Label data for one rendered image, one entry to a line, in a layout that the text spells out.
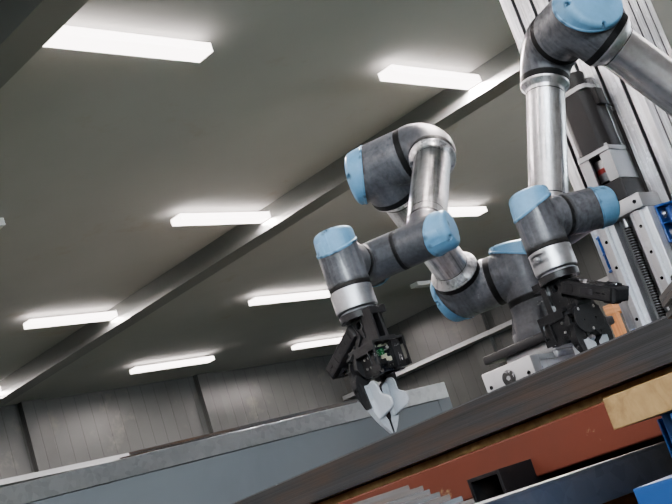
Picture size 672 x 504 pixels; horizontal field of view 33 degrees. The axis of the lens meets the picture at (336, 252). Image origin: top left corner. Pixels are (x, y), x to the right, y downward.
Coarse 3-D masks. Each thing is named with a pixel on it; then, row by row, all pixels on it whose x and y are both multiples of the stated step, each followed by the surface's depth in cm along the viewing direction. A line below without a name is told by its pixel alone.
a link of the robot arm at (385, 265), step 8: (376, 240) 206; (384, 240) 205; (368, 248) 205; (376, 248) 205; (384, 248) 204; (376, 256) 204; (384, 256) 204; (392, 256) 203; (376, 264) 205; (384, 264) 204; (392, 264) 204; (376, 272) 205; (384, 272) 205; (392, 272) 206; (376, 280) 207; (384, 280) 211
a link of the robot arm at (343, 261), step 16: (320, 240) 199; (336, 240) 197; (352, 240) 198; (320, 256) 198; (336, 256) 197; (352, 256) 197; (368, 256) 202; (336, 272) 196; (352, 272) 196; (368, 272) 203; (336, 288) 196
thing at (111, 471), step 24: (432, 384) 290; (336, 408) 270; (360, 408) 274; (240, 432) 253; (264, 432) 256; (288, 432) 260; (144, 456) 238; (168, 456) 241; (192, 456) 244; (48, 480) 224; (72, 480) 227; (96, 480) 230
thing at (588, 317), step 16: (560, 272) 192; (576, 272) 193; (544, 288) 196; (560, 288) 193; (560, 304) 194; (576, 304) 191; (592, 304) 193; (544, 320) 194; (560, 320) 192; (576, 320) 189; (592, 320) 191; (544, 336) 194; (560, 336) 192
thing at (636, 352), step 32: (608, 352) 111; (640, 352) 108; (512, 384) 122; (544, 384) 118; (576, 384) 115; (608, 384) 112; (448, 416) 130; (480, 416) 126; (512, 416) 122; (384, 448) 139; (416, 448) 134; (448, 448) 130; (288, 480) 155; (320, 480) 150; (352, 480) 144
